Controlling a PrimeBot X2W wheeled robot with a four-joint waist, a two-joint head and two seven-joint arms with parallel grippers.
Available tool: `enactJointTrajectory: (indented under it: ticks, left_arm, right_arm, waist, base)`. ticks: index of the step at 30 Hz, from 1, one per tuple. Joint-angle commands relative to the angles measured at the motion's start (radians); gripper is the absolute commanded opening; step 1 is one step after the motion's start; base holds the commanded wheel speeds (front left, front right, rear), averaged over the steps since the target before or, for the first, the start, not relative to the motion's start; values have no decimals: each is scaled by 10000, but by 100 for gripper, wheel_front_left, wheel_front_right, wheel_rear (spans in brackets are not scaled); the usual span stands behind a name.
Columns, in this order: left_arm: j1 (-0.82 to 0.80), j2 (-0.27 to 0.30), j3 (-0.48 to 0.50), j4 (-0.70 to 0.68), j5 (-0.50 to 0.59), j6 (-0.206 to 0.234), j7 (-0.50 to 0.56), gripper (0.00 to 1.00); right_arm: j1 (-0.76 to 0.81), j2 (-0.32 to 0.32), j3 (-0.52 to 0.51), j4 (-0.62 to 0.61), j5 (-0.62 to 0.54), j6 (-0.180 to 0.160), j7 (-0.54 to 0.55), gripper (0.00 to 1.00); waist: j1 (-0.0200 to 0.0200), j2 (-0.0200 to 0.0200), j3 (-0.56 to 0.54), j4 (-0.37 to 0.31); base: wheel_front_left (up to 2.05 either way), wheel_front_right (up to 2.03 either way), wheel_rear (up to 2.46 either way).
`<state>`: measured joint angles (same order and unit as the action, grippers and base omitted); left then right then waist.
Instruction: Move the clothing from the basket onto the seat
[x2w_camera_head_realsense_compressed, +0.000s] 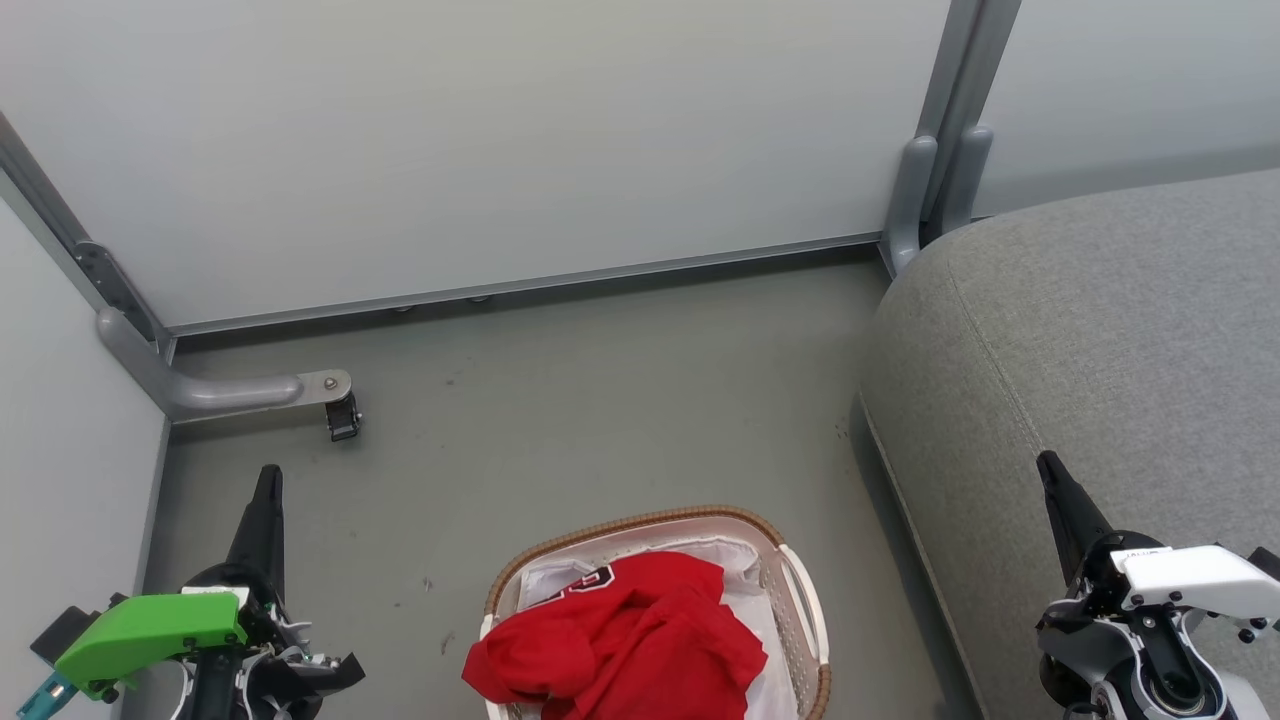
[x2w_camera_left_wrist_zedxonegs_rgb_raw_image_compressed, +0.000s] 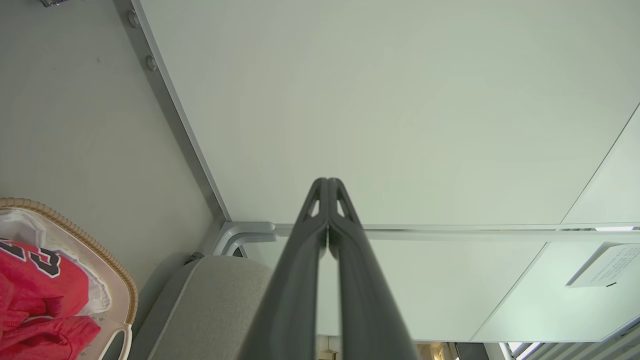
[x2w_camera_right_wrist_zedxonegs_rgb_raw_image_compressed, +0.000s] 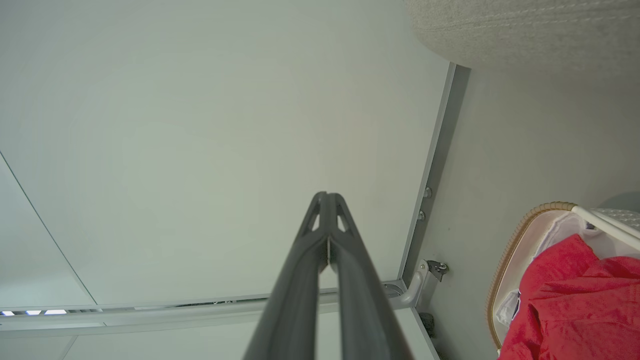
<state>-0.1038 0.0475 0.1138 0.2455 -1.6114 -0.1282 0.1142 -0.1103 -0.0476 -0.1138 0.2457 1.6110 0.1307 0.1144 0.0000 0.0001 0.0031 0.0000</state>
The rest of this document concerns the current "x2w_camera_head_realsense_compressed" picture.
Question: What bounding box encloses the grey partition bottom rail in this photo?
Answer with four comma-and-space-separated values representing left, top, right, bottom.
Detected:
165, 232, 886, 339

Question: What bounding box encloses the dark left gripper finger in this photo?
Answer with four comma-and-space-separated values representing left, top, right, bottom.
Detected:
225, 464, 288, 603

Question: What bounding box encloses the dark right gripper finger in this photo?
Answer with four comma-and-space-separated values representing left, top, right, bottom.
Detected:
1036, 450, 1115, 588

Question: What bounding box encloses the grey curved partition foot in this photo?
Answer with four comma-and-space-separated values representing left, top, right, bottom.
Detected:
96, 307, 353, 421

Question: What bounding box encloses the white laundry basket brown rim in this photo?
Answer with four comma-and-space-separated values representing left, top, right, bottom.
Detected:
482, 505, 833, 720

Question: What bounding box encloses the dark perforated metal bracket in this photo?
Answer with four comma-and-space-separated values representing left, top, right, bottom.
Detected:
72, 240, 166, 346

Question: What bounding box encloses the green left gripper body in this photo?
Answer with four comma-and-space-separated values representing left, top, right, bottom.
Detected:
55, 562, 366, 703

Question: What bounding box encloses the grey fabric sofa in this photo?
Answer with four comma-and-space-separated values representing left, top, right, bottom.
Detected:
850, 168, 1280, 720

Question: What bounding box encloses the red and white shirt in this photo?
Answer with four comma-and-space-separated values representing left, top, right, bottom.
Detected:
462, 550, 769, 720

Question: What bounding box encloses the grey partition corner post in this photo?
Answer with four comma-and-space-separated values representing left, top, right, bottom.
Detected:
0, 110, 176, 361

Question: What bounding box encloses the grey partition post with feet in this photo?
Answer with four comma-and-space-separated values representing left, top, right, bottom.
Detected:
880, 0, 1023, 276

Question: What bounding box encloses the teal left cable connector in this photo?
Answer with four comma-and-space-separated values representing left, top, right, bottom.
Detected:
15, 672, 79, 720

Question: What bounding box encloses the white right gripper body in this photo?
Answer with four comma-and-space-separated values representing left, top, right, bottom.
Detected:
1073, 530, 1280, 641

